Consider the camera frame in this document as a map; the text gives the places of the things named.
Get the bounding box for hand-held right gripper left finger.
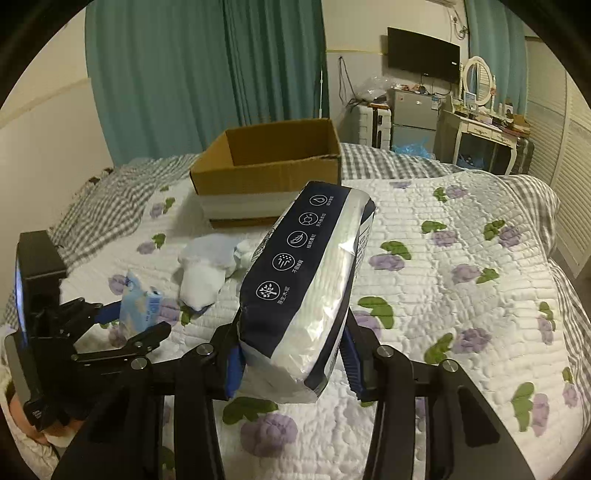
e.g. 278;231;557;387
51;324;244;480

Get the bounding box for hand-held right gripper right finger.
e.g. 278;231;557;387
341;313;537;480

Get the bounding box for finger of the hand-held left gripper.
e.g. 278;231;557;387
70;321;172;366
59;298;126;334

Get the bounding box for light blue tissue packet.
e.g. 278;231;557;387
119;271;165;336

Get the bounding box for navy and white tissue pack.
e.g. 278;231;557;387
236;181;377;405

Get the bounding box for cardboard box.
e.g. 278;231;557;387
189;117;343;230

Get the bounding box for person's left forearm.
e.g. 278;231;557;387
7;394;51;446

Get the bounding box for white and blue sock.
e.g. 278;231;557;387
178;234;239;310

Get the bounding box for floral quilted bed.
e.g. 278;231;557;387
2;141;591;462

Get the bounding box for white cloth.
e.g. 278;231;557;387
233;240;260;280

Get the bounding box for floral quilted blanket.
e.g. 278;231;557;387
59;170;591;480

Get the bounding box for blue plastic bag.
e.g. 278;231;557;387
392;142;437;160

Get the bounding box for white radiator heater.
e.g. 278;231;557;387
357;104;393;149

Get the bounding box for wide teal curtain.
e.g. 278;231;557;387
84;0;330;168

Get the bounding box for silver mini fridge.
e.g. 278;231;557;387
390;88;440;153

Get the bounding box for white dressing table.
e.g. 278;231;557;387
436;107;532;176

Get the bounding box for clear plastic bag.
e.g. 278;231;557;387
362;76;393;103

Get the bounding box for white louvred wardrobe doors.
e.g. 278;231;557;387
523;36;591;278

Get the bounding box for white oval mirror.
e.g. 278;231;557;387
462;56;498;110

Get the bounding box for black television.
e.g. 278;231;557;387
387;27;461;85

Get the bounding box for narrow teal curtain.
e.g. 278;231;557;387
464;0;527;116

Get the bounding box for black hanging cable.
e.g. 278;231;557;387
338;55;365;108

